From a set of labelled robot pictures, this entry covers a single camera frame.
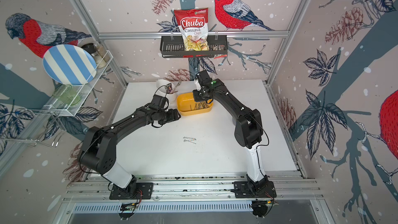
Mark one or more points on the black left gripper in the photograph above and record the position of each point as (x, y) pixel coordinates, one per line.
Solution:
(172, 117)

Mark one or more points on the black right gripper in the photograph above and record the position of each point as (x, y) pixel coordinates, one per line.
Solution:
(196, 98)

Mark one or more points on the yellow plastic storage box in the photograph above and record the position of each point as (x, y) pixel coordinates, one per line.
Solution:
(187, 106)

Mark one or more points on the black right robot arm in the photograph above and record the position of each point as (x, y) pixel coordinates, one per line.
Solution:
(248, 125)

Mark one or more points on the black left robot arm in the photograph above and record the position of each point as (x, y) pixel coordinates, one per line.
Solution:
(99, 148)

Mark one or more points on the white utensil holder cup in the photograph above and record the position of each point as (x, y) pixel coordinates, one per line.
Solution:
(167, 89)

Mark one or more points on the red cassava chips bag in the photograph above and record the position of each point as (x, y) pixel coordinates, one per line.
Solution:
(193, 25)

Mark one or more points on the light spice jar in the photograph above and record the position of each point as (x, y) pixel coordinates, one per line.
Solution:
(102, 52)

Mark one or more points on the dark lid spice jar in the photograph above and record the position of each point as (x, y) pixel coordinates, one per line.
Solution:
(91, 49)

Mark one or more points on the green glass cup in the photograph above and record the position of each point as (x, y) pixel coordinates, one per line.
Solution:
(67, 95)

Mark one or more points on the blue white striped plate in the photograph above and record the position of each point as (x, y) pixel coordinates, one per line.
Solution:
(69, 65)

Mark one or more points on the black wire wall basket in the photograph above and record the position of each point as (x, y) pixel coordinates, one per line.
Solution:
(177, 47)

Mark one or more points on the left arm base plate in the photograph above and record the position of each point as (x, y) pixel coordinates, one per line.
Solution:
(134, 190)

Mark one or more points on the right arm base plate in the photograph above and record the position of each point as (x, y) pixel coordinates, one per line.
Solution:
(264, 188)

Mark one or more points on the clear wire wall shelf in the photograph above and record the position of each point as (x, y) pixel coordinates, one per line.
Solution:
(56, 107)

